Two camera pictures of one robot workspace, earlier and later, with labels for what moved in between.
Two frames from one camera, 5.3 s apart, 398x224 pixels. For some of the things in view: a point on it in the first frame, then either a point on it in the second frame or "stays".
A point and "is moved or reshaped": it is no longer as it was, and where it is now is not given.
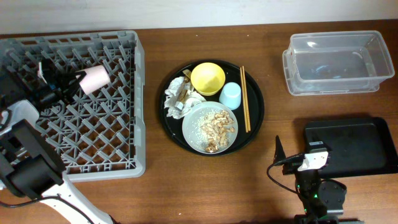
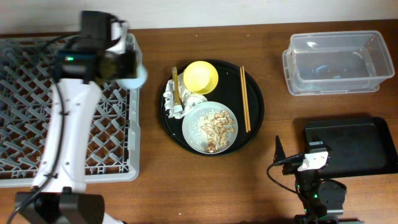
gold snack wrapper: [188, 76] -> [176, 97]
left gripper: [63, 81] -> [134, 73]
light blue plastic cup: [230, 96] -> [134, 83]
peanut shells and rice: [211, 129] stays
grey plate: [211, 129] stays
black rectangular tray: [357, 147] stays
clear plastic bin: [336, 63] stays
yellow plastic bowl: [208, 78] is moved or reshaped
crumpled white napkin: [173, 93] stays
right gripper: [280, 153] stays
